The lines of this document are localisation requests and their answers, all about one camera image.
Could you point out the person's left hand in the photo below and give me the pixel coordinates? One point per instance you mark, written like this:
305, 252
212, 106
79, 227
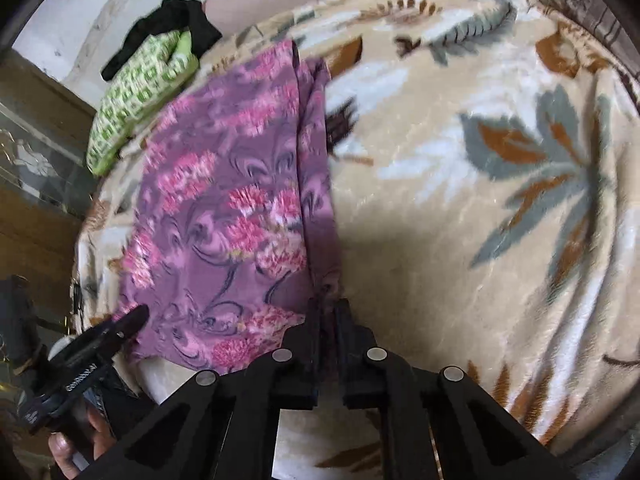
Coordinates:
75, 455

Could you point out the black cloth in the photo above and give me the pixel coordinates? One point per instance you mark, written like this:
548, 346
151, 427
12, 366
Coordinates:
185, 17

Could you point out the purple floral garment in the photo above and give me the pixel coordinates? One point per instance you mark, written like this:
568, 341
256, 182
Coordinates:
225, 185

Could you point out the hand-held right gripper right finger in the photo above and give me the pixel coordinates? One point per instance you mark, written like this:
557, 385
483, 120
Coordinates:
342, 350

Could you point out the wooden cabinet with glass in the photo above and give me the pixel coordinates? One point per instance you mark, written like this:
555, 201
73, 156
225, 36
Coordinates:
35, 160

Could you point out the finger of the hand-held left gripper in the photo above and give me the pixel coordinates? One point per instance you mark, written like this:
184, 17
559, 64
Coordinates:
115, 327

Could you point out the beige leaf print blanket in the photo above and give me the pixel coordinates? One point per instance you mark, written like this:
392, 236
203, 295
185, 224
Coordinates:
450, 260

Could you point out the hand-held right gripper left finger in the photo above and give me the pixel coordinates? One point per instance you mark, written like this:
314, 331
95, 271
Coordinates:
314, 350

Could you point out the green white patterned pillow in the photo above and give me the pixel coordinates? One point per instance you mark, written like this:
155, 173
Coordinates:
130, 100

